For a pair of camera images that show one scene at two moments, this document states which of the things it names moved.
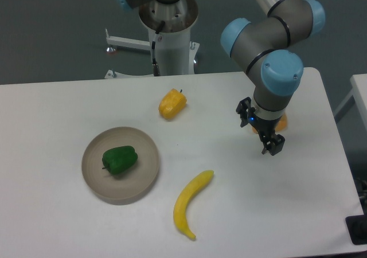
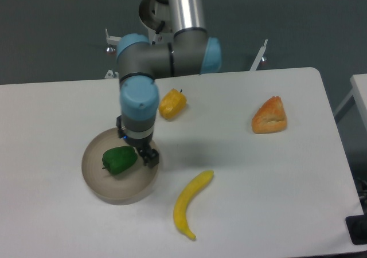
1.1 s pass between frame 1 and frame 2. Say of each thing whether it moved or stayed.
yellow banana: stayed
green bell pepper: stayed
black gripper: moved
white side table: stayed
